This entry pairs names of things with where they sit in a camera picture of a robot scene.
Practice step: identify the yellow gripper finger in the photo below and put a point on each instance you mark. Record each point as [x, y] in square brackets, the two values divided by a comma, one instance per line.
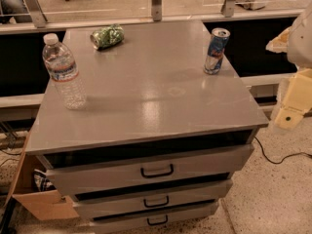
[296, 101]
[280, 43]

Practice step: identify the blue silver redbull can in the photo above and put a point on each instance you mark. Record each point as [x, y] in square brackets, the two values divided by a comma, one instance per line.
[219, 39]

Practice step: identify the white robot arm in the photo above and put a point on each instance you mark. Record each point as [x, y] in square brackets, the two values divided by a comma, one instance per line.
[299, 49]

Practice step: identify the crushed green soda can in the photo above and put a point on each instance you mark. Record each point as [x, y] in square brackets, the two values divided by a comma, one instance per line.
[107, 36]

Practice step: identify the clear plastic water bottle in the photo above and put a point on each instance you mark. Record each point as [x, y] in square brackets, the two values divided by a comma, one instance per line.
[63, 71]

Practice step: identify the grey drawer cabinet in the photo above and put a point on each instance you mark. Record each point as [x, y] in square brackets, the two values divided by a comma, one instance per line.
[148, 96]

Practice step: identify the middle grey drawer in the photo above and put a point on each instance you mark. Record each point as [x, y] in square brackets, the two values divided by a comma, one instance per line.
[153, 199]

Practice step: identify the grey drawer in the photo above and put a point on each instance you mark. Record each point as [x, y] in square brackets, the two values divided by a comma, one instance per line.
[121, 222]
[148, 170]
[153, 199]

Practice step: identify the bottom grey drawer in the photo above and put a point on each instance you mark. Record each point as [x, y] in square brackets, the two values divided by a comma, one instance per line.
[121, 222]

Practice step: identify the top grey drawer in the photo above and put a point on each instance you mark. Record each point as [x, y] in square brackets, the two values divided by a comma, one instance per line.
[148, 170]

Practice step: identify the seated person in background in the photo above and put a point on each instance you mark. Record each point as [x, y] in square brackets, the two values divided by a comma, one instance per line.
[16, 9]

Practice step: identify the checkered cloth in box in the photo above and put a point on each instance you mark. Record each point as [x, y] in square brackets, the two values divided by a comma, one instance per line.
[41, 181]

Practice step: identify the brown cardboard box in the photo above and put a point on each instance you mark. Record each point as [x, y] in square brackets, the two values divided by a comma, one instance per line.
[44, 205]

